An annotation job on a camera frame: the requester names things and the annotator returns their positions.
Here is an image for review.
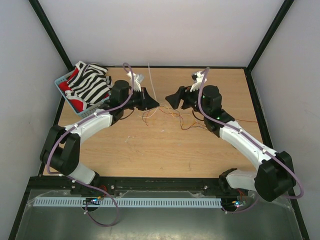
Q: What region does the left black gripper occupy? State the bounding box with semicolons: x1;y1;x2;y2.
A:
121;87;160;111

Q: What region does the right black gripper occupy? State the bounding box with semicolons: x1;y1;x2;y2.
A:
165;82;209;117

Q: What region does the white wire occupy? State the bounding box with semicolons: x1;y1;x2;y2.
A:
142;103;196;121

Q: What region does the red wire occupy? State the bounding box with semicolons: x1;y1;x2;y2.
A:
142;104;258;132

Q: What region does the white zip tie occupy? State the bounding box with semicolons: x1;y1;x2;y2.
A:
147;62;158;101

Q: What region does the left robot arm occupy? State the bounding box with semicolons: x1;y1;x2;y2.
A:
40;80;160;194

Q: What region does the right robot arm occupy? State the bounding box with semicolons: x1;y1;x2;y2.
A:
165;85;297;202

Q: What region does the blue plastic basket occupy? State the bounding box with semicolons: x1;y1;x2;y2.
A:
54;72;112;118

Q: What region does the zebra striped cloth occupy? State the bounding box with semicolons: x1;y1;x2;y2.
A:
68;61;113;107

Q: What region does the red cloth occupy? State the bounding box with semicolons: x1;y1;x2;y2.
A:
57;68;87;113

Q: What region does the left green circuit board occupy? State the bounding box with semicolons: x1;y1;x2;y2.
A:
82;197;104;206

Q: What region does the green circuit board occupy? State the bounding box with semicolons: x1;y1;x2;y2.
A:
82;197;104;206
232;200;246;208

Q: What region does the right green circuit board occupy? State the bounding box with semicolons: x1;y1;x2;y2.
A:
232;200;246;208

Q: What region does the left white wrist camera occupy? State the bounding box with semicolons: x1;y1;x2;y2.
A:
133;73;145;92

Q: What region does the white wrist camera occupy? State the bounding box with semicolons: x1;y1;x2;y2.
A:
133;73;145;92
189;70;208;92

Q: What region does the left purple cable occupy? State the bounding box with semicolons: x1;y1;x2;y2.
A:
46;62;134;227

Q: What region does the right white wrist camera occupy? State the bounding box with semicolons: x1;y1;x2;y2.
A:
189;70;208;92

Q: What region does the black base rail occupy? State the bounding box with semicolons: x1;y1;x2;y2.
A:
69;177;249;196

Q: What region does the black aluminium frame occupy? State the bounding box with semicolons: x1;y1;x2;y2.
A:
8;0;309;240

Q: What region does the light blue slotted cable duct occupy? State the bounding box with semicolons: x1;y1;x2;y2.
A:
33;197;222;209

